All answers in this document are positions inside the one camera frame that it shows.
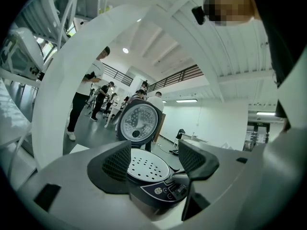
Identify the black head-worn camera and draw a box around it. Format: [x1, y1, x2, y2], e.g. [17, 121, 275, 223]
[191, 5, 208, 25]

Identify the white perforated steamer tray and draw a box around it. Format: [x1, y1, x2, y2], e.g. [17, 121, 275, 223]
[127, 148, 171, 184]

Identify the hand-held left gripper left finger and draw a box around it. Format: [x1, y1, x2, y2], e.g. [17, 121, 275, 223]
[87, 139, 132, 196]

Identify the brown wooden panel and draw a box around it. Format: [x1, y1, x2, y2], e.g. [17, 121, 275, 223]
[153, 112, 167, 143]

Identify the black rice cooker lid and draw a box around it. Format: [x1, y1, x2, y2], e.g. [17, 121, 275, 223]
[117, 99, 162, 150]

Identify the dark balcony railing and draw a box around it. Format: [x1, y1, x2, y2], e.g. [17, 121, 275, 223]
[102, 63, 205, 93]

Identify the dark glass door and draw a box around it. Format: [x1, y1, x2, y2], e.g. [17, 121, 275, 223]
[243, 120, 271, 152]

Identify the black rice cooker body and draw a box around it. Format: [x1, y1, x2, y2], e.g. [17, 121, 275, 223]
[126, 148, 193, 223]

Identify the person's head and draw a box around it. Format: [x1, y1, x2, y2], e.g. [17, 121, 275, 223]
[202, 0, 261, 27]

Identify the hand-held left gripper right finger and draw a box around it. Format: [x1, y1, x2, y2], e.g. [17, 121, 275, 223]
[178, 139, 220, 222]

